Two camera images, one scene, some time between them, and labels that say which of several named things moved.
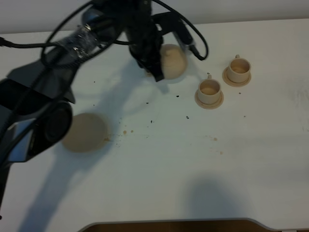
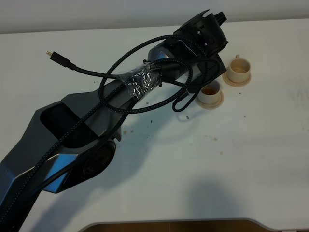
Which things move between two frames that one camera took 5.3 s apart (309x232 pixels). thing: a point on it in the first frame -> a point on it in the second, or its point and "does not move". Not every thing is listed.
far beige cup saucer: x=227 y=80 does not move
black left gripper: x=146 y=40 -> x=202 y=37
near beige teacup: x=209 y=90 does not move
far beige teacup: x=239 y=69 does not move
